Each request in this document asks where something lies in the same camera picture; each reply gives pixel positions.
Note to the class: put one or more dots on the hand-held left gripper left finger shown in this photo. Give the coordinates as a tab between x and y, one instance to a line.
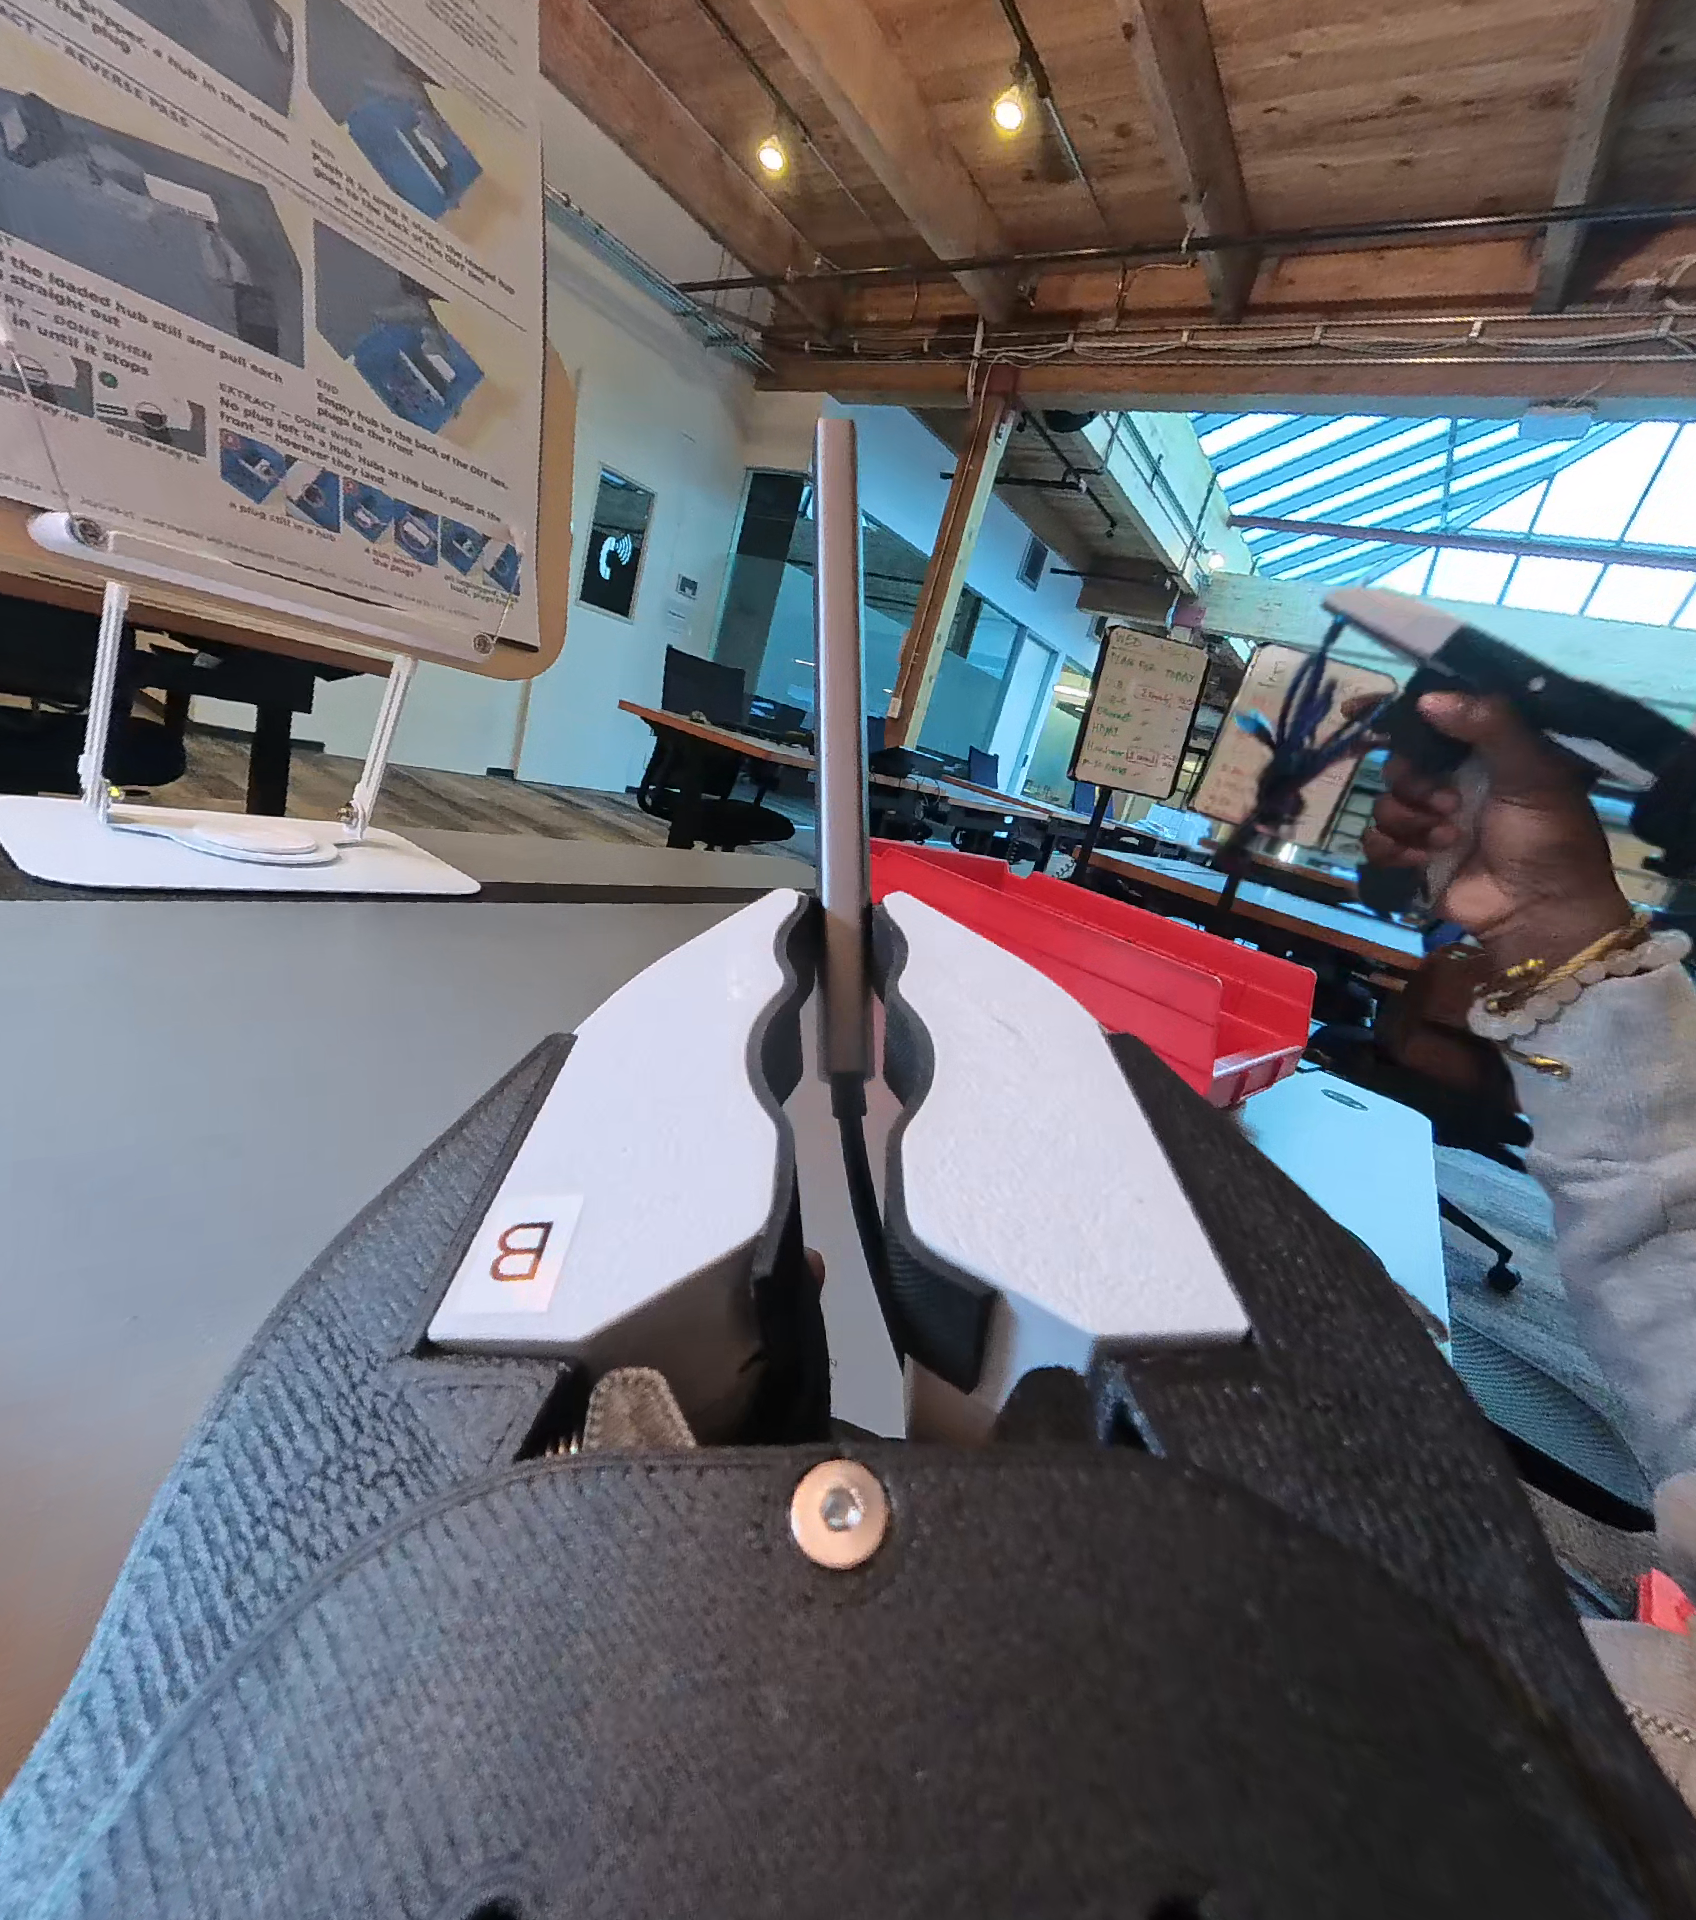
639	1140

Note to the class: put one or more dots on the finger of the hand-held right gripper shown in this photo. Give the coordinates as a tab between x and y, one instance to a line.
1509	675

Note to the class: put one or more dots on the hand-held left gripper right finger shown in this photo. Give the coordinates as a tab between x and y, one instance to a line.
1042	1154

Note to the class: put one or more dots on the red plastic bin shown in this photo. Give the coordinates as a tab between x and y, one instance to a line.
1667	1602
1088	945

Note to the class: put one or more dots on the grey usb hub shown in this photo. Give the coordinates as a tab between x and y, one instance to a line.
841	751

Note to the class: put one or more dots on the person's right forearm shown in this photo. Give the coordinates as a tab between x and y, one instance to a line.
1673	1274

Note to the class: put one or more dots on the person's right hand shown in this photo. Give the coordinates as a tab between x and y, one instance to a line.
1509	855

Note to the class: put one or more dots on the handwritten whiteboard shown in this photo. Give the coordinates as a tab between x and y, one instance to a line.
1141	712
1277	675

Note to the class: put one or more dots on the white side table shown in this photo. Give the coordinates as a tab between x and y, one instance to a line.
1350	1184

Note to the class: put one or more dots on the black office chair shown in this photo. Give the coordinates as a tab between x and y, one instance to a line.
706	751

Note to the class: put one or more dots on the wooden office desk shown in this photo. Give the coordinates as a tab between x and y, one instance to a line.
728	729

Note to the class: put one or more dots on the white poster stand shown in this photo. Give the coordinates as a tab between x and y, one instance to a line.
232	855

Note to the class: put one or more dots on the grey mesh chair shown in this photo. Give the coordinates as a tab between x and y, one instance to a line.
1552	1410

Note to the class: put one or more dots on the phone icon door sign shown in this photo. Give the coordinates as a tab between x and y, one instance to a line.
619	549

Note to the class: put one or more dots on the wooden rounded panel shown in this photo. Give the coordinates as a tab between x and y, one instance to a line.
559	495

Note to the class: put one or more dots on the instruction poster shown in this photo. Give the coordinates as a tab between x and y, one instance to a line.
232	271

